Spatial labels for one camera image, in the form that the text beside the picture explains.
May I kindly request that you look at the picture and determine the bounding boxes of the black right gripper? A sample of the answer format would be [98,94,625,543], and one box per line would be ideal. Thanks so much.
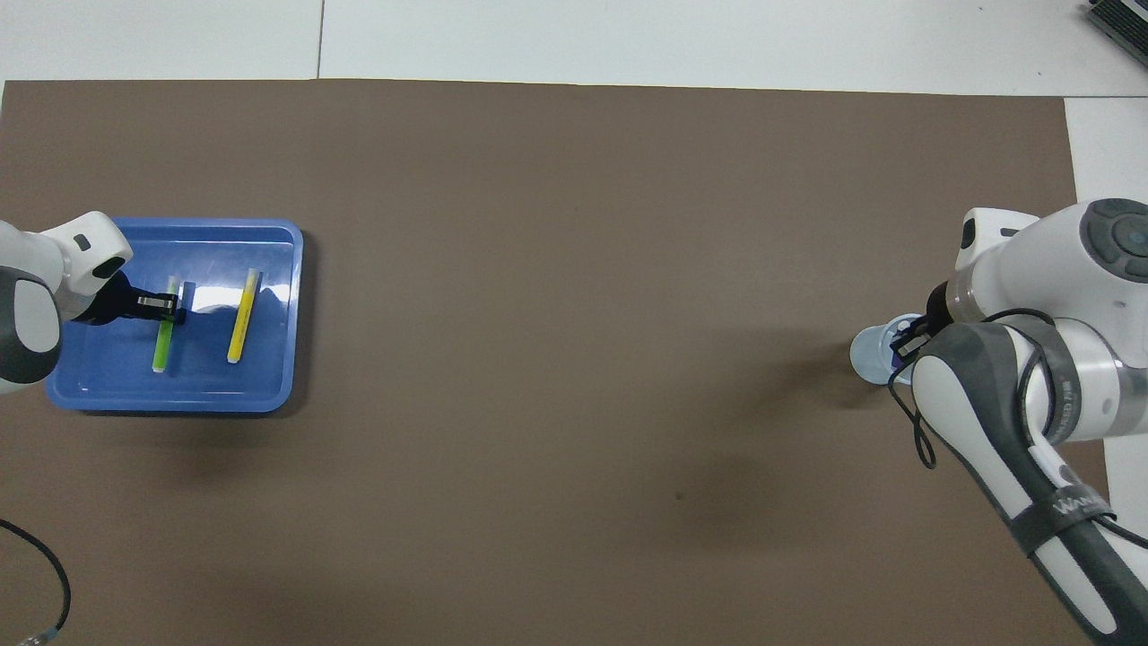
[892,283,954,362]

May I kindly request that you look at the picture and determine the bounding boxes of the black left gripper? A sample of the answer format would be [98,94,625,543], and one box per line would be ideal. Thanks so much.
[76,271,187,326]

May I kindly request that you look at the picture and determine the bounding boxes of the green highlighter pen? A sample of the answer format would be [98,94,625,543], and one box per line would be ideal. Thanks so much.
[151,275,182,374]

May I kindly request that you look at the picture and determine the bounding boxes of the yellow highlighter pen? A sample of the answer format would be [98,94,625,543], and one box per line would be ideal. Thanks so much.
[226,267,261,365]

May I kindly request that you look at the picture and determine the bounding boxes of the blue plastic tray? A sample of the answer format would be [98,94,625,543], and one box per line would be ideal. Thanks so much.
[45,217,304,414]

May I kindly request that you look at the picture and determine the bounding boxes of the translucent plastic cup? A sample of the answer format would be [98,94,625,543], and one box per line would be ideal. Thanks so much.
[848,314,925,387]

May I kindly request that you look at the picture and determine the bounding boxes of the brown table mat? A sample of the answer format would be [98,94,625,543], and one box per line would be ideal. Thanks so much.
[0,79,1129,646]

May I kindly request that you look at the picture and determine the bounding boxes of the grey ribbed device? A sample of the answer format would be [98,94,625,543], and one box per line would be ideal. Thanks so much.
[1085,0,1148,46]

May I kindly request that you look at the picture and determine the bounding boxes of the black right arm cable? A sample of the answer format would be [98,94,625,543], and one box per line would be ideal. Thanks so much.
[886,308,1059,472]

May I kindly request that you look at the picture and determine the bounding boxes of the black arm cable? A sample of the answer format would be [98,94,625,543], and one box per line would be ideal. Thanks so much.
[0,519,73,646]
[886,308,1059,472]

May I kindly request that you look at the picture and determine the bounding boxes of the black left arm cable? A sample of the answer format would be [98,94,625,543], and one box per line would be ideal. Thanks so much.
[0,519,73,646]

